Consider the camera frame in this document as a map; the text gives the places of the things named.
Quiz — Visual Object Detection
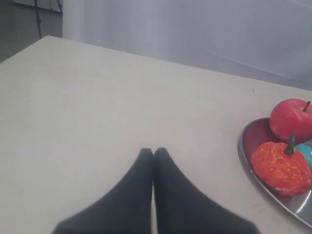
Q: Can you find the round stainless steel plate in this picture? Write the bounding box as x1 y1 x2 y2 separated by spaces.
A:
237 117 312 228

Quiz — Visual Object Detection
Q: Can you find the orange toy pumpkin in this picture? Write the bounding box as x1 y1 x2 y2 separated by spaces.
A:
251 134 312 196

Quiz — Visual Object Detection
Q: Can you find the white backdrop cloth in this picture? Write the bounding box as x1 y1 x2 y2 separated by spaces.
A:
62 0 312 90

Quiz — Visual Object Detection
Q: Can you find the black stand pole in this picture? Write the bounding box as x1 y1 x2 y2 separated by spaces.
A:
34 0 42 39

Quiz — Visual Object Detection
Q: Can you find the red apple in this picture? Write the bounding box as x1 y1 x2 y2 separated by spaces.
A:
269 98 312 144

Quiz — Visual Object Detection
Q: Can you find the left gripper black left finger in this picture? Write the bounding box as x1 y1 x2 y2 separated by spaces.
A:
53 148 154 234

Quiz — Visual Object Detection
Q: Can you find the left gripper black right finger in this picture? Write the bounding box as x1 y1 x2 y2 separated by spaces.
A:
154 148 256 234

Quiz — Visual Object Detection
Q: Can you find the turquoise toy bone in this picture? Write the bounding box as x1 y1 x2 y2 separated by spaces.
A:
295 144 312 169

